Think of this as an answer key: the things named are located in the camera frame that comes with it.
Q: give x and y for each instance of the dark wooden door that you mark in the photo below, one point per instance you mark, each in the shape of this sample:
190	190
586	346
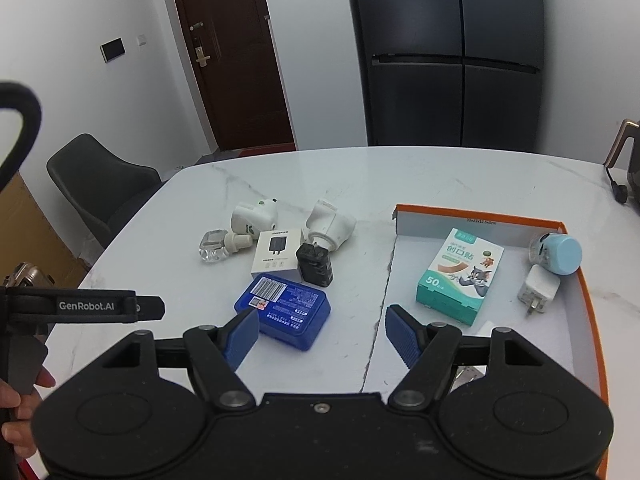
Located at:
232	55

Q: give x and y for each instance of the toothpick jar light blue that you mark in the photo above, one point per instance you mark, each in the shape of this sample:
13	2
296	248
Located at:
558	253

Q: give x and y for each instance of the band-aid box with cartoon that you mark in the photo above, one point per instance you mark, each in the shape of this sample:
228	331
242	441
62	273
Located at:
459	277

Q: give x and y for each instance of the orange white cardboard tray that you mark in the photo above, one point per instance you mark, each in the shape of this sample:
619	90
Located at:
529	398

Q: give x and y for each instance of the clear liquid repellent bottle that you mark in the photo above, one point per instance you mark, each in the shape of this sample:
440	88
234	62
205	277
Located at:
218	245

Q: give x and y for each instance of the dark grey chair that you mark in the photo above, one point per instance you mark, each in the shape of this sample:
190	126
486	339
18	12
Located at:
105	190

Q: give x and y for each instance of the blue plastic case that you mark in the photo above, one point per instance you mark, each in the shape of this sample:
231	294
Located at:
290	312

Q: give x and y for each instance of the wall intercom panel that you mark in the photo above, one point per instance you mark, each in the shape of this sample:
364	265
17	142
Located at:
112	49

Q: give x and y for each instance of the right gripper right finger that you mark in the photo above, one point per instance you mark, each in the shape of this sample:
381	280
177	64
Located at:
428	351

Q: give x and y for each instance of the black plug adapter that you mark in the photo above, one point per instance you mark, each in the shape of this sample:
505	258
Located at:
314	264

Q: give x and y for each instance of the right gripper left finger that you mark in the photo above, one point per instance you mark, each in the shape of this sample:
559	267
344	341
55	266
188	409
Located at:
215	353

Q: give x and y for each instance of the white USB wall charger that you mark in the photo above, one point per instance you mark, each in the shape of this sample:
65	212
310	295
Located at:
538	289

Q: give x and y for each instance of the white plug-in heater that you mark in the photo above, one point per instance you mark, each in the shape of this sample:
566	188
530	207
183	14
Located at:
327	227

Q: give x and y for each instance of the white charger retail box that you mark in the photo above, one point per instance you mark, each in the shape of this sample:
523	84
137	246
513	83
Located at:
276	254

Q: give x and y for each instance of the person's left hand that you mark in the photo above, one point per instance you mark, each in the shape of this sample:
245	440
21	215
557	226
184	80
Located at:
17	431

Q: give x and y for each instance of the black refrigerator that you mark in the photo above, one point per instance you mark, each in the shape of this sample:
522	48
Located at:
464	73

